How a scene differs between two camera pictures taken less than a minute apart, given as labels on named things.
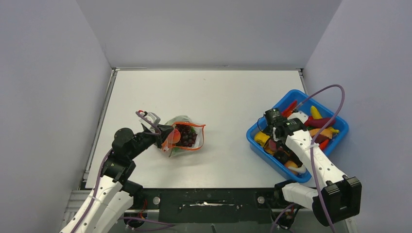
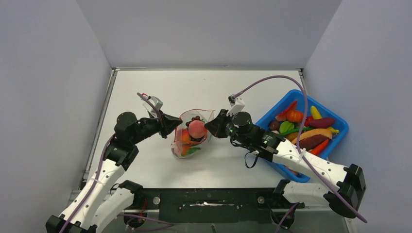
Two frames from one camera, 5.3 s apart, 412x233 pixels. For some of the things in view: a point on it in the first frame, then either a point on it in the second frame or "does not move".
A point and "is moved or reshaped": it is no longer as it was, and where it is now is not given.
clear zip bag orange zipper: [185, 137] is moved or reshaped
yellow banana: [315, 114] does not move
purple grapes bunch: [188, 136] → [197, 118]
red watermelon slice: [287, 111] does not move
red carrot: [323, 144] does not move
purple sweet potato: [319, 123] does not move
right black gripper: [281, 142] → [215, 126]
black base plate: [212, 205] does not move
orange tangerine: [174, 136] → [184, 136]
